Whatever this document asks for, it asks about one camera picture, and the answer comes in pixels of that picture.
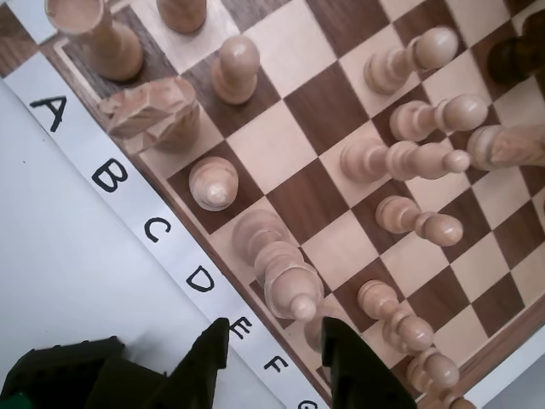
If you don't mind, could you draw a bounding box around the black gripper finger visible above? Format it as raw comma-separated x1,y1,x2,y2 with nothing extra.
144,317,231,409
321,317,416,409

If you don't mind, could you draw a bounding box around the light wooden bishop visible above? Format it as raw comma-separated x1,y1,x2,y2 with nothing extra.
340,138,472,184
188,156,239,213

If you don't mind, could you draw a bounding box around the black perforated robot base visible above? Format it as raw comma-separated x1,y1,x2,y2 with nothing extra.
8,336,129,409

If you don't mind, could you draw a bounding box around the light wooden king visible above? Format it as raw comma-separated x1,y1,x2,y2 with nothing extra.
302,317,324,357

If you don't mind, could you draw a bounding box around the light wooden pawn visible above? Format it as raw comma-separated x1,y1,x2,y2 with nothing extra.
211,35,261,106
389,93,490,144
156,0,208,34
357,279,435,354
442,394,478,409
364,26,460,95
406,347,461,395
376,194,464,248

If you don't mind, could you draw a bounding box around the light wooden queen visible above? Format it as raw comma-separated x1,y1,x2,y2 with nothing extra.
232,208,324,320

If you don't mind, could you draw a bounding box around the white paper letter strip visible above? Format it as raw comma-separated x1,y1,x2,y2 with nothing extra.
0,53,323,409

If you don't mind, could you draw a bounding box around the green table clamp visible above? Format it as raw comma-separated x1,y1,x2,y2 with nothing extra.
0,392,29,409

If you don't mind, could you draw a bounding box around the wooden chessboard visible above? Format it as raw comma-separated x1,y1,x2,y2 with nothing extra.
0,0,545,409

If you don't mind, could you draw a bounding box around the light wooden knight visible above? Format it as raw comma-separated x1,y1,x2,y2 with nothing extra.
100,76,201,154
467,124,545,171

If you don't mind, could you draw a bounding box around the light wooden rook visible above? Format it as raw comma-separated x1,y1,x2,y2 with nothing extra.
44,0,144,82

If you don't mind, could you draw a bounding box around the dark wooden knight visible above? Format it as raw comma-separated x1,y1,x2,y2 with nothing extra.
487,36,545,84

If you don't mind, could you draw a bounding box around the dark wooden pawn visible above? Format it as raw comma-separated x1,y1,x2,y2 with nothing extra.
519,7,545,38

